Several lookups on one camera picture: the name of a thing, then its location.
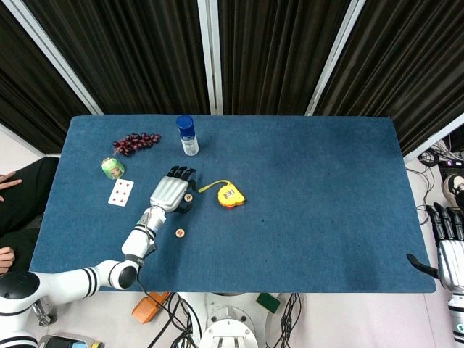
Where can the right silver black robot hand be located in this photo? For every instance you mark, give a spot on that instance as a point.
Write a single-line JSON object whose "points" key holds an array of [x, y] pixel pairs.
{"points": [[451, 261]]}

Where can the orange box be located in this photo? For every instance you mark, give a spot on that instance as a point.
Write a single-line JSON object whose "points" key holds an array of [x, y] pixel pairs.
{"points": [[148, 310]]}

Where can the grey handheld controller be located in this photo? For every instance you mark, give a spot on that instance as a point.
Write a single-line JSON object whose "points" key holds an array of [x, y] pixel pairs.
{"points": [[69, 341]]}

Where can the metal caster wheel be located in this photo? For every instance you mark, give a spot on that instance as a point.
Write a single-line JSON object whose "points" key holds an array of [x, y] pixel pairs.
{"points": [[43, 313]]}

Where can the white black sneaker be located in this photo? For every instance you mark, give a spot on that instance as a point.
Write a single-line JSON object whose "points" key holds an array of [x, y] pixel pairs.
{"points": [[453, 188]]}

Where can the green doll face figure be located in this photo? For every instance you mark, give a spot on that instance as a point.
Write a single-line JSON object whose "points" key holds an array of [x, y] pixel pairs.
{"points": [[113, 169]]}

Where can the blue table cloth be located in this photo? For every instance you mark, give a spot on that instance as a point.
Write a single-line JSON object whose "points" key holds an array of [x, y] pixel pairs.
{"points": [[290, 217]]}

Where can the white frame post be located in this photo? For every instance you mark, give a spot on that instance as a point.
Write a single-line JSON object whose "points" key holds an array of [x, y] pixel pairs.
{"points": [[435, 139], [211, 54], [18, 139], [335, 54], [54, 54]]}

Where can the bare person hand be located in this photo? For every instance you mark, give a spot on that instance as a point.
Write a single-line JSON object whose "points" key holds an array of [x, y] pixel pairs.
{"points": [[8, 182], [5, 261]]}

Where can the black electronic device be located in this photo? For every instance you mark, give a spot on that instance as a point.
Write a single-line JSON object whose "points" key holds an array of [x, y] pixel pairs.
{"points": [[451, 167]]}

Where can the white round chess piece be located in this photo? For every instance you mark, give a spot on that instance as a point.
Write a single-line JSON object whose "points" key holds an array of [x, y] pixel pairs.
{"points": [[187, 197], [180, 233]]}

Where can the green block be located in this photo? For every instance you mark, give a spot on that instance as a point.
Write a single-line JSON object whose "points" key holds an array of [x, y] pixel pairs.
{"points": [[268, 302]]}

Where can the red grape bunch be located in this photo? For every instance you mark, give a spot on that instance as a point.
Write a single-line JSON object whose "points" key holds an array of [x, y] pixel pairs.
{"points": [[136, 143]]}

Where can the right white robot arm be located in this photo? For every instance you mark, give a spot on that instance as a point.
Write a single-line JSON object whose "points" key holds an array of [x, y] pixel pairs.
{"points": [[456, 315]]}

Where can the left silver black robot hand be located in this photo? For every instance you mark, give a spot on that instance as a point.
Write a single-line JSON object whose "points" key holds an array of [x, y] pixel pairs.
{"points": [[168, 192]]}

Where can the white bottle with blue cap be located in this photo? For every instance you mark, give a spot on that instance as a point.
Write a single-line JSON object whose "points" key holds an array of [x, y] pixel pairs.
{"points": [[186, 127]]}

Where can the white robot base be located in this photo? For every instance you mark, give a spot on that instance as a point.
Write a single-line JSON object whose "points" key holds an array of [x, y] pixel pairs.
{"points": [[232, 326]]}

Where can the seven of hearts playing card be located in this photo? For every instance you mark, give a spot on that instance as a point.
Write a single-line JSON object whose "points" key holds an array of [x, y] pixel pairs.
{"points": [[120, 197]]}

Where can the yellow tape measure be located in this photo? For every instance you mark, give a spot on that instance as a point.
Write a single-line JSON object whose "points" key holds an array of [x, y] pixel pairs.
{"points": [[230, 195]]}

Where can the dark pleated curtain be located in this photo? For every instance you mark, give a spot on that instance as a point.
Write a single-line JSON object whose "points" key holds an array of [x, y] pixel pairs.
{"points": [[21, 79], [272, 54], [127, 54], [409, 65]]}

